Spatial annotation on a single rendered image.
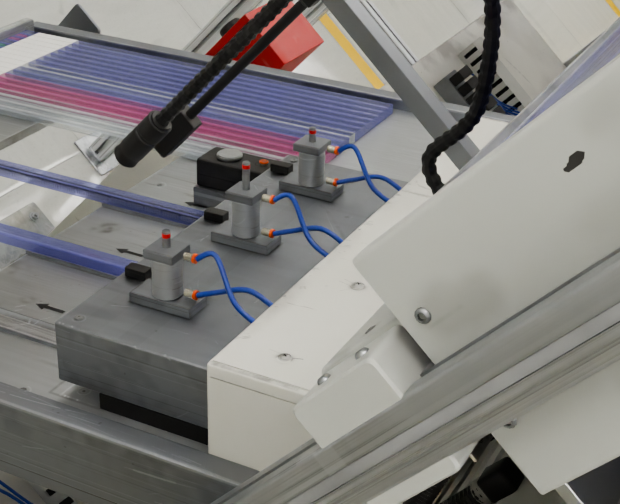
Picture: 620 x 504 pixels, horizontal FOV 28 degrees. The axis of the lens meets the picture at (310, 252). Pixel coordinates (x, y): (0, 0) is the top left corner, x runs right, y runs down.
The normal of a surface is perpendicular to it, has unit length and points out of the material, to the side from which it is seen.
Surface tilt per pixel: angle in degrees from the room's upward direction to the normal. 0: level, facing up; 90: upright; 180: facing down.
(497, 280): 90
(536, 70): 0
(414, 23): 0
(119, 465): 90
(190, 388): 90
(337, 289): 43
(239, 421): 90
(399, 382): 0
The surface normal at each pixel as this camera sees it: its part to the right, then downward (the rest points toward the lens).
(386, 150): 0.03, -0.89
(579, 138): -0.46, 0.40
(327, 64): 0.62, -0.49
